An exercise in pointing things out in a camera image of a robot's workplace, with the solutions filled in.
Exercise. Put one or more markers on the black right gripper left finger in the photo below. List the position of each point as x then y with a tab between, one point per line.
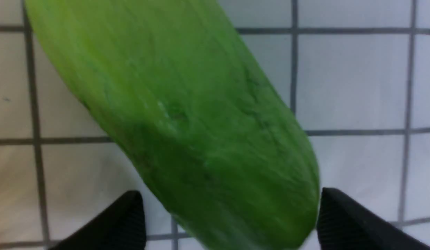
121	226

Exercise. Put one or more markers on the green bitter gourd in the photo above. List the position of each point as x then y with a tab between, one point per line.
177	89

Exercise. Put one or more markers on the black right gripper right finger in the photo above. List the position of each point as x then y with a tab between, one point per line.
345	224

